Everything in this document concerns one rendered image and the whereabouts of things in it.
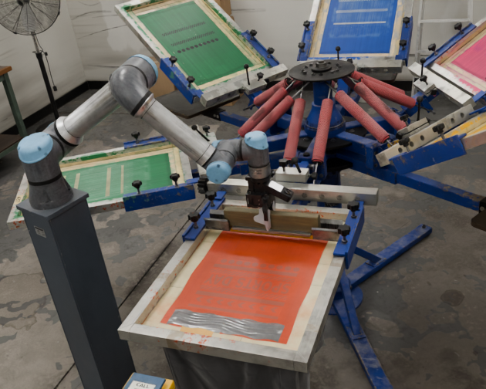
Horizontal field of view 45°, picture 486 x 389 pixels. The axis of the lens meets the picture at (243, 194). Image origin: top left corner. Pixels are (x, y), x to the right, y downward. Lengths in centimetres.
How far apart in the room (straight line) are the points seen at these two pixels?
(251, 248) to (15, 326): 195
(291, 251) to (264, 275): 16
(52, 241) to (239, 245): 66
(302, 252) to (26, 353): 191
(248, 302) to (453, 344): 149
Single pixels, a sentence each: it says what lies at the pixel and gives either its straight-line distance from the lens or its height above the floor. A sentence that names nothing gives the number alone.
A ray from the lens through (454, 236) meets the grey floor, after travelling 389.
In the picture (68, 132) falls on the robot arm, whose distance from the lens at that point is 216.
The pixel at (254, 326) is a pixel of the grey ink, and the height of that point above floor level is 96.
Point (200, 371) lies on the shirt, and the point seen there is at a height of 77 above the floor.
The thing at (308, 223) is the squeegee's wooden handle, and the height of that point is 103.
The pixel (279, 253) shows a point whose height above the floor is 96.
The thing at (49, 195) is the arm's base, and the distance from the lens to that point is 212.
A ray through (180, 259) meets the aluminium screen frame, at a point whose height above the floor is 99.
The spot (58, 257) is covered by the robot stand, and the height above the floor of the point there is 102.
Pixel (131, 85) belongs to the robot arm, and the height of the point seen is 160.
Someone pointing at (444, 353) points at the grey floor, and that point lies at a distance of 309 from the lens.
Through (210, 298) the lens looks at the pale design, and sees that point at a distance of 192.
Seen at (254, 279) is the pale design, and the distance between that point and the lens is 197.
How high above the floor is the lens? 214
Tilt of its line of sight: 29 degrees down
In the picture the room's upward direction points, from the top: 8 degrees counter-clockwise
